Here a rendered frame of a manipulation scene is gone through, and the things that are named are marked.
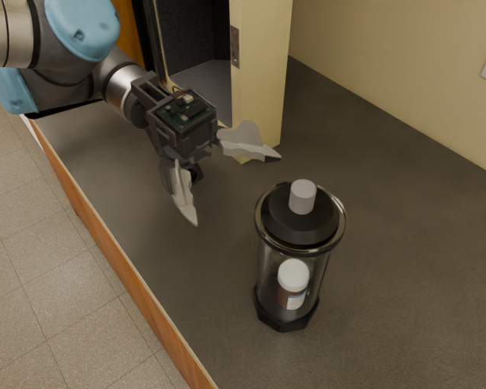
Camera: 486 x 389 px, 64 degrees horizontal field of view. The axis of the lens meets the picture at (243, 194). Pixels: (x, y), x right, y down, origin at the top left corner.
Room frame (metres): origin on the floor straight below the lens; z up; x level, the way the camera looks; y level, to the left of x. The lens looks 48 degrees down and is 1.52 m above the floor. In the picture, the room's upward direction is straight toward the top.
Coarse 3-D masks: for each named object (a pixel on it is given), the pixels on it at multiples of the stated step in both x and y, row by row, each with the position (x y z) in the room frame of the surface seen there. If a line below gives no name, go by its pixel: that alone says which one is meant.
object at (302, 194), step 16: (272, 192) 0.31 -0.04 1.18; (288, 192) 0.31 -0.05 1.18; (304, 192) 0.28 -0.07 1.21; (320, 192) 0.31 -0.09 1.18; (272, 208) 0.28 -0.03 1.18; (288, 208) 0.28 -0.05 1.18; (304, 208) 0.28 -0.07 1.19; (320, 208) 0.28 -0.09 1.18; (336, 208) 0.29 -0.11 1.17; (272, 224) 0.27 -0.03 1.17; (288, 224) 0.26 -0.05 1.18; (304, 224) 0.26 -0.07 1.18; (320, 224) 0.26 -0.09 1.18; (336, 224) 0.27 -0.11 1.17; (288, 240) 0.25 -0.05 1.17; (304, 240) 0.25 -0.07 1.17; (320, 240) 0.25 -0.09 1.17
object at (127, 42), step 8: (112, 0) 0.81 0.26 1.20; (120, 0) 0.82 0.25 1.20; (128, 0) 0.83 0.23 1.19; (120, 8) 0.82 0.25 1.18; (128, 8) 0.82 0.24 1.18; (120, 16) 0.81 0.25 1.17; (128, 16) 0.82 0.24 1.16; (120, 24) 0.81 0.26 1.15; (128, 24) 0.82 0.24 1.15; (136, 24) 0.83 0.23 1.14; (120, 32) 0.81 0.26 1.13; (128, 32) 0.82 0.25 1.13; (136, 32) 0.83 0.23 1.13; (120, 40) 0.81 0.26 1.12; (128, 40) 0.82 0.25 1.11; (136, 40) 0.82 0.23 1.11; (120, 48) 0.81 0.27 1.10; (128, 48) 0.81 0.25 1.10; (136, 48) 0.82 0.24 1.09; (136, 56) 0.82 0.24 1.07
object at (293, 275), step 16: (256, 208) 0.30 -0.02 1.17; (256, 224) 0.27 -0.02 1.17; (272, 240) 0.25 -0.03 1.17; (336, 240) 0.25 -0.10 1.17; (272, 256) 0.26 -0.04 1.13; (288, 256) 0.25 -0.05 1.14; (320, 256) 0.25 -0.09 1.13; (272, 272) 0.25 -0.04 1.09; (288, 272) 0.25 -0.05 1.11; (304, 272) 0.24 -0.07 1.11; (320, 272) 0.26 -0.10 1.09; (272, 288) 0.25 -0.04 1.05; (288, 288) 0.24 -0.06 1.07; (304, 288) 0.24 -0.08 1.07; (272, 304) 0.25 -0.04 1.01; (288, 304) 0.24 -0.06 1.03; (304, 304) 0.25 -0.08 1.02; (288, 320) 0.24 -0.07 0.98
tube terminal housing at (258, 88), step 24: (240, 0) 0.61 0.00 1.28; (264, 0) 0.64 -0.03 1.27; (288, 0) 0.67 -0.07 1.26; (240, 24) 0.61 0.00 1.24; (264, 24) 0.64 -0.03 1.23; (288, 24) 0.67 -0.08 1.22; (240, 48) 0.61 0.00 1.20; (264, 48) 0.64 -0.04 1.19; (288, 48) 0.68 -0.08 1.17; (240, 72) 0.61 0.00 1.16; (264, 72) 0.64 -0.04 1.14; (240, 96) 0.61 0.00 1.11; (264, 96) 0.64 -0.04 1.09; (240, 120) 0.61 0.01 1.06; (264, 120) 0.64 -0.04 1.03
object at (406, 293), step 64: (64, 128) 0.73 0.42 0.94; (128, 128) 0.73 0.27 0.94; (320, 128) 0.73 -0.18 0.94; (384, 128) 0.73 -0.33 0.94; (128, 192) 0.53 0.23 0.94; (192, 192) 0.53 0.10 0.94; (256, 192) 0.53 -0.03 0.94; (384, 192) 0.53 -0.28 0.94; (448, 192) 0.53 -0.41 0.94; (128, 256) 0.38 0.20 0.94; (192, 256) 0.38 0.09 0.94; (256, 256) 0.38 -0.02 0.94; (384, 256) 0.38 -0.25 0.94; (448, 256) 0.38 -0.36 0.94; (192, 320) 0.26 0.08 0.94; (256, 320) 0.26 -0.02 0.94; (320, 320) 0.26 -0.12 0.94; (384, 320) 0.26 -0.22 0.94; (448, 320) 0.26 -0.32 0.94; (256, 384) 0.17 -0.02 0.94; (320, 384) 0.17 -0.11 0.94; (384, 384) 0.17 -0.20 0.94; (448, 384) 0.17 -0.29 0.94
